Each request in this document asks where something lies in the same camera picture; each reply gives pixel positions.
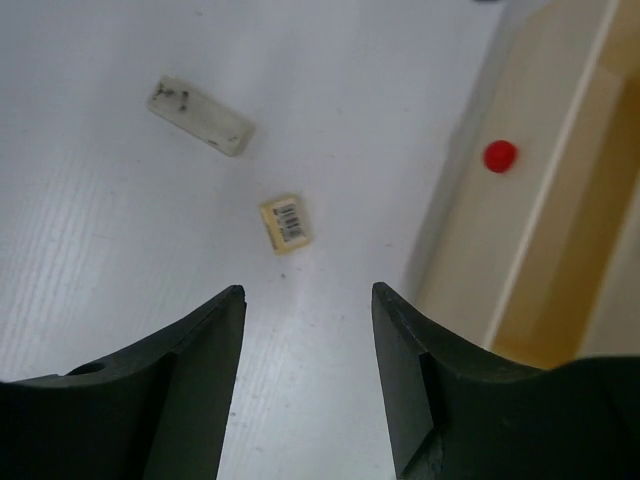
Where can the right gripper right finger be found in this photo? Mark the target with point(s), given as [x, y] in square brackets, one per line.
[457, 411]

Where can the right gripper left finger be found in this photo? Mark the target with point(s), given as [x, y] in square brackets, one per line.
[156, 409]

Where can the cream drawer cabinet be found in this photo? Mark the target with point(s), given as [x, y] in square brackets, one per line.
[533, 237]

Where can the small yellow eraser block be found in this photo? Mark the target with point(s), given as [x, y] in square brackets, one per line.
[286, 223]

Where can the white plastic strip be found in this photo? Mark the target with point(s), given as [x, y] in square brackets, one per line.
[200, 116]

